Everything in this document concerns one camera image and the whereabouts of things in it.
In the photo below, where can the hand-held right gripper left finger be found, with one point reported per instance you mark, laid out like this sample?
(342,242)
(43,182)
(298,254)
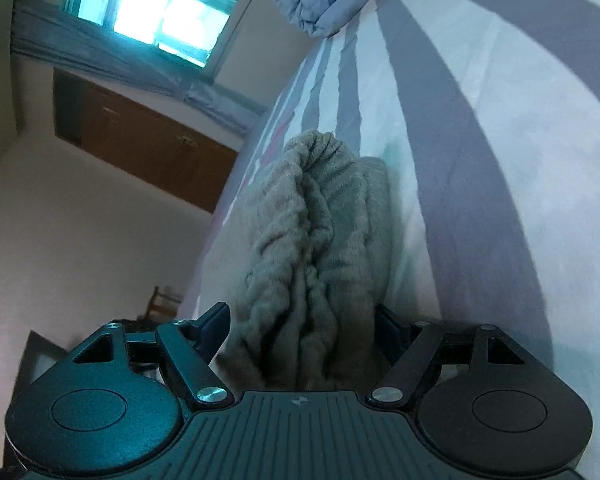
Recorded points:
(217,326)

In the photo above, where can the brown wooden door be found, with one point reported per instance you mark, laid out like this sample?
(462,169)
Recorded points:
(145,145)

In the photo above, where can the window with green glass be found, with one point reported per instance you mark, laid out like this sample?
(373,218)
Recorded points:
(150,10)

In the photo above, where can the blue-grey curtain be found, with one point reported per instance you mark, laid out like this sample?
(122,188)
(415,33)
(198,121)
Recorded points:
(105,60)

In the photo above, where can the grey pants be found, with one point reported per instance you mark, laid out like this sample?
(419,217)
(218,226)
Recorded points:
(290,260)

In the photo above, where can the wooden chair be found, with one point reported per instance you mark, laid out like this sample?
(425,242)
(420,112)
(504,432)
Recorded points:
(160,302)

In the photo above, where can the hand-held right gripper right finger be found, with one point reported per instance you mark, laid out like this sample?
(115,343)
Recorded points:
(387,332)

